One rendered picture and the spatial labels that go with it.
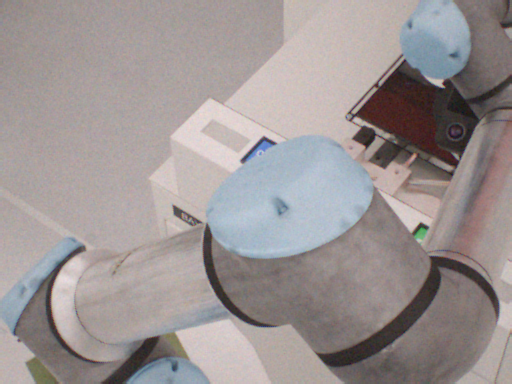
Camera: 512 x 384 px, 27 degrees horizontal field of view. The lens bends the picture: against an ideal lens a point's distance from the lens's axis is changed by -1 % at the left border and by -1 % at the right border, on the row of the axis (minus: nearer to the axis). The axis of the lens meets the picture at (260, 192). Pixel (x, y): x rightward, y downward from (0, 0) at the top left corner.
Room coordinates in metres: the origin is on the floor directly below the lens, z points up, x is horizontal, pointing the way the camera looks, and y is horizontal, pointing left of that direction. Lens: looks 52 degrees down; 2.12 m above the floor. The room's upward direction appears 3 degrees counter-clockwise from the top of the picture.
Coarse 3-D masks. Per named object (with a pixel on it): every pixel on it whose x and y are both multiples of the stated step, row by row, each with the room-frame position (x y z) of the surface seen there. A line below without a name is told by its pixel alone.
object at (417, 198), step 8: (368, 168) 1.00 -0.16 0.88; (376, 168) 1.00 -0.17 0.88; (376, 176) 0.99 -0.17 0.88; (408, 192) 0.95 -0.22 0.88; (416, 192) 0.95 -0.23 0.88; (424, 192) 0.95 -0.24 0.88; (408, 200) 0.94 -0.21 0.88; (416, 200) 0.94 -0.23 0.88; (424, 200) 0.94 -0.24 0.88; (432, 200) 0.94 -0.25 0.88; (440, 200) 0.94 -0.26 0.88; (416, 208) 0.92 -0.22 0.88; (424, 208) 0.92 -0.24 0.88; (432, 208) 0.92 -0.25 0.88; (432, 216) 0.91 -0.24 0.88
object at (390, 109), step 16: (400, 80) 1.16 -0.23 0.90; (416, 80) 1.16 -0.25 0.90; (384, 96) 1.13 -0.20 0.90; (400, 96) 1.13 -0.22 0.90; (416, 96) 1.12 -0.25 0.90; (432, 96) 1.12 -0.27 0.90; (368, 112) 1.09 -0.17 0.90; (384, 112) 1.09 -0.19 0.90; (400, 112) 1.09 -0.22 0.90; (416, 112) 1.09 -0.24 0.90; (432, 112) 1.09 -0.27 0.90; (384, 128) 1.06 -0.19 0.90; (400, 128) 1.06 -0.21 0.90; (416, 128) 1.06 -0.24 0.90; (432, 128) 1.06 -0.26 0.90; (416, 144) 1.03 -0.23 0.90; (432, 144) 1.03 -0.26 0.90; (448, 160) 0.99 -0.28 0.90
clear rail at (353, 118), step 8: (352, 120) 1.08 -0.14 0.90; (360, 120) 1.08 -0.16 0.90; (376, 128) 1.06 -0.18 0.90; (384, 136) 1.05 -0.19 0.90; (400, 144) 1.03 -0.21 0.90; (408, 144) 1.03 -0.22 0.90; (408, 152) 1.02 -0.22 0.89; (416, 152) 1.01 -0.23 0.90; (424, 152) 1.01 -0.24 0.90; (424, 160) 1.00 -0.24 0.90; (432, 160) 0.99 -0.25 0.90; (440, 160) 0.99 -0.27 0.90; (440, 168) 0.98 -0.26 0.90; (448, 168) 0.98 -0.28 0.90; (456, 168) 0.98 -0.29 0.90
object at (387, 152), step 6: (384, 144) 1.07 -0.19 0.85; (390, 144) 1.07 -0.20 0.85; (378, 150) 1.06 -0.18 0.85; (384, 150) 1.06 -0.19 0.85; (390, 150) 1.06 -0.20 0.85; (396, 150) 1.07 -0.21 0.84; (372, 156) 1.05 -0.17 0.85; (378, 156) 1.05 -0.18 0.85; (384, 156) 1.05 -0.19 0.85; (390, 156) 1.06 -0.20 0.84; (372, 162) 1.04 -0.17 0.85; (378, 162) 1.04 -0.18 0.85; (384, 162) 1.04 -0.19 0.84; (390, 162) 1.06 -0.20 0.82; (384, 168) 1.04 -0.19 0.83
